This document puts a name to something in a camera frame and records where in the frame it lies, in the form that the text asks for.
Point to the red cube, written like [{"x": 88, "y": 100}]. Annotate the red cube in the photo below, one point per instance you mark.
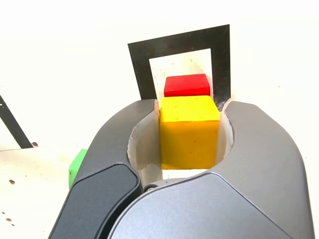
[{"x": 187, "y": 85}]

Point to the yellow cube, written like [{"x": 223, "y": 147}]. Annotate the yellow cube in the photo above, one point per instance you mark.
[{"x": 189, "y": 139}]

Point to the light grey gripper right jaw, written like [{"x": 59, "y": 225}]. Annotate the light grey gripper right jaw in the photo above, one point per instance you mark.
[{"x": 236, "y": 199}]

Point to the green cube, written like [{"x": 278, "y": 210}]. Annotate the green cube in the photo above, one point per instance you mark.
[{"x": 77, "y": 166}]

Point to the black tape strip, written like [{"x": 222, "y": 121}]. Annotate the black tape strip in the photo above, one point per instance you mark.
[{"x": 15, "y": 127}]

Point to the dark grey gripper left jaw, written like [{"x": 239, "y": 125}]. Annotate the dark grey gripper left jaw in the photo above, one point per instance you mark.
[{"x": 104, "y": 179}]

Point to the black tape square outline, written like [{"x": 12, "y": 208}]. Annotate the black tape square outline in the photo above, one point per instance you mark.
[{"x": 174, "y": 42}]

